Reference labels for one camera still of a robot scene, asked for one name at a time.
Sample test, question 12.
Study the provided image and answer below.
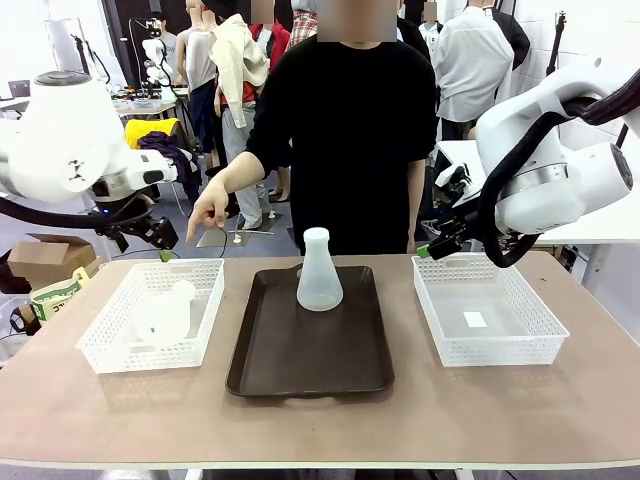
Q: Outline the brown cardboard box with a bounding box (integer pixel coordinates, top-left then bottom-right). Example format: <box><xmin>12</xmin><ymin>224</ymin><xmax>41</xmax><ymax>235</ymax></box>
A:
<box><xmin>7</xmin><ymin>233</ymin><xmax>99</xmax><ymax>292</ymax></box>

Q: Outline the black camera tripod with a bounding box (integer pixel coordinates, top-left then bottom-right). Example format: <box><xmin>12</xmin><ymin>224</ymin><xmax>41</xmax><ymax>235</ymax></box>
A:
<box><xmin>72</xmin><ymin>34</ymin><xmax>112</xmax><ymax>85</ymax></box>

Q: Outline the mannequin with black jacket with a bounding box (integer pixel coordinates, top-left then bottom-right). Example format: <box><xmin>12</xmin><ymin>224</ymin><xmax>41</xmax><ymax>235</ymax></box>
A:
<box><xmin>492</xmin><ymin>7</ymin><xmax>532</xmax><ymax>71</ymax></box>

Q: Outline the dark brown plastic tray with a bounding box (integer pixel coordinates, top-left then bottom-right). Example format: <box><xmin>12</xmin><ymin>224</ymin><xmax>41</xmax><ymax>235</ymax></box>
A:
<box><xmin>225</xmin><ymin>260</ymin><xmax>396</xmax><ymax>400</ymax></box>

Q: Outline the translucent plastic conical flask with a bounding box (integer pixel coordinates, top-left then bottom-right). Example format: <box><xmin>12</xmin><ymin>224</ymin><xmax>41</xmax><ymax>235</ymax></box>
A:
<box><xmin>296</xmin><ymin>227</ymin><xmax>345</xmax><ymax>312</ymax></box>
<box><xmin>133</xmin><ymin>279</ymin><xmax>198</xmax><ymax>347</ymax></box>

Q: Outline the person's left forearm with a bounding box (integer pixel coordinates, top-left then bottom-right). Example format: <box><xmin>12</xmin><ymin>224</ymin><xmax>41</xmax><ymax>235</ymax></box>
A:
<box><xmin>406</xmin><ymin>158</ymin><xmax>427</xmax><ymax>241</ymax></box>

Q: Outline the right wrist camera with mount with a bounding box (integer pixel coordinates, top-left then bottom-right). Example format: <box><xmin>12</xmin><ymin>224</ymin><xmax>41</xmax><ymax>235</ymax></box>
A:
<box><xmin>434</xmin><ymin>163</ymin><xmax>474</xmax><ymax>206</ymax></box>

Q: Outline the person in black shirt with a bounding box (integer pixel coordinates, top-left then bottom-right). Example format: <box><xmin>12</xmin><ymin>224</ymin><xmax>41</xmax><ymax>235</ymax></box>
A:
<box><xmin>244</xmin><ymin>0</ymin><xmax>441</xmax><ymax>256</ymax></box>

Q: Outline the plaid shirt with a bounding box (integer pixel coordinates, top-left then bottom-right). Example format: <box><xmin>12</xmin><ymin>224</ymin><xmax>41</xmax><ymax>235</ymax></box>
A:
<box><xmin>284</xmin><ymin>9</ymin><xmax>321</xmax><ymax>51</ymax></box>

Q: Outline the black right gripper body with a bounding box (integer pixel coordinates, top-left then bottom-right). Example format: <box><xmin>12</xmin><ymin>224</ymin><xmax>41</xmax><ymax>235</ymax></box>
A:
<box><xmin>455</xmin><ymin>208</ymin><xmax>487</xmax><ymax>252</ymax></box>

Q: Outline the person's right forearm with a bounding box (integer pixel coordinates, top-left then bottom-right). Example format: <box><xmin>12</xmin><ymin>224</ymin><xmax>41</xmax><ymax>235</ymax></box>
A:
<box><xmin>219</xmin><ymin>150</ymin><xmax>267</xmax><ymax>195</ymax></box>

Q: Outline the yellow cloth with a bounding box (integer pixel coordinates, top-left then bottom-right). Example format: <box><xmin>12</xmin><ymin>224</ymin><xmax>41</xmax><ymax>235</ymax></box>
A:
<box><xmin>123</xmin><ymin>118</ymin><xmax>180</xmax><ymax>151</ymax></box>

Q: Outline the person in red garment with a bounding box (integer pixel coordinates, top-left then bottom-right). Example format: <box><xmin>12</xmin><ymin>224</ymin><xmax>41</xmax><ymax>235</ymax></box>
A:
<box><xmin>249</xmin><ymin>9</ymin><xmax>292</xmax><ymax>84</ymax></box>

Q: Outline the white perforated plastic basket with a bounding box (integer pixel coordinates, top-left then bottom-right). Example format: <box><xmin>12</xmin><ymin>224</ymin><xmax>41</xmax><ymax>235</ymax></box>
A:
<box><xmin>411</xmin><ymin>253</ymin><xmax>571</xmax><ymax>369</ymax></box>
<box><xmin>75</xmin><ymin>258</ymin><xmax>226</xmax><ymax>375</ymax></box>

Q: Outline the metal mannequin base plate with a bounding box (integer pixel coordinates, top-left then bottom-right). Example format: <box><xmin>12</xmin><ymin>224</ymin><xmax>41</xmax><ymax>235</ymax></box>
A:
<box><xmin>196</xmin><ymin>227</ymin><xmax>279</xmax><ymax>249</ymax></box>

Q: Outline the dark purple jacket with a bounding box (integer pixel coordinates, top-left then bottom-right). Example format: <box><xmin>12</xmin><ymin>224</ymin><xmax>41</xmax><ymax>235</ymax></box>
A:
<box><xmin>137</xmin><ymin>130</ymin><xmax>202</xmax><ymax>202</ymax></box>

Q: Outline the person's right hand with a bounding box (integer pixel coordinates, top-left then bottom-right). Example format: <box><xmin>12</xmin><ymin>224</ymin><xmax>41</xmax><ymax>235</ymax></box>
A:
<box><xmin>185</xmin><ymin>175</ymin><xmax>232</xmax><ymax>244</ymax></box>

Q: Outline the mannequin with white tank top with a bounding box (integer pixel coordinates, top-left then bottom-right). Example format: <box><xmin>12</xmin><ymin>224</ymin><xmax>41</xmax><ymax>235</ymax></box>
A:
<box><xmin>174</xmin><ymin>0</ymin><xmax>220</xmax><ymax>171</ymax></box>

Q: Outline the background work desk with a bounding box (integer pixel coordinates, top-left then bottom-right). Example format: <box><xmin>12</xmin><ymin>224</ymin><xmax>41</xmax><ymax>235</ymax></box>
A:
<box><xmin>112</xmin><ymin>97</ymin><xmax>191</xmax><ymax>120</ymax></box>

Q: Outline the black light stand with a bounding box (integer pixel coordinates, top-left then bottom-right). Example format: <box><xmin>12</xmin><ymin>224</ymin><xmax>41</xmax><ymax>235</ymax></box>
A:
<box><xmin>544</xmin><ymin>12</ymin><xmax>570</xmax><ymax>77</ymax></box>

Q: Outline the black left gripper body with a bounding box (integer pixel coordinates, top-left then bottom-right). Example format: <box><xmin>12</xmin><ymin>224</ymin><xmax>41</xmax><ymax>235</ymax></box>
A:
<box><xmin>97</xmin><ymin>214</ymin><xmax>180</xmax><ymax>251</ymax></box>

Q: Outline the green and white paper bag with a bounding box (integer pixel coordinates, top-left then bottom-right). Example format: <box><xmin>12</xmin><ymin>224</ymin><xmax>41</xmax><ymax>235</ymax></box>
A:
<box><xmin>29</xmin><ymin>267</ymin><xmax>104</xmax><ymax>326</ymax></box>

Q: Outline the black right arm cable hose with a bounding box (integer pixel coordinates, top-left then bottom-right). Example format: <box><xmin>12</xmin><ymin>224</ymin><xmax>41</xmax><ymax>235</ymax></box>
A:
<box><xmin>477</xmin><ymin>69</ymin><xmax>640</xmax><ymax>270</ymax></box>

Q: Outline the mannequin with cream jacket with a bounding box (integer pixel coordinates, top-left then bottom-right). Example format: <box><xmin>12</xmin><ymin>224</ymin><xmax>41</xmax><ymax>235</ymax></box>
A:
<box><xmin>208</xmin><ymin>0</ymin><xmax>275</xmax><ymax>231</ymax></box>

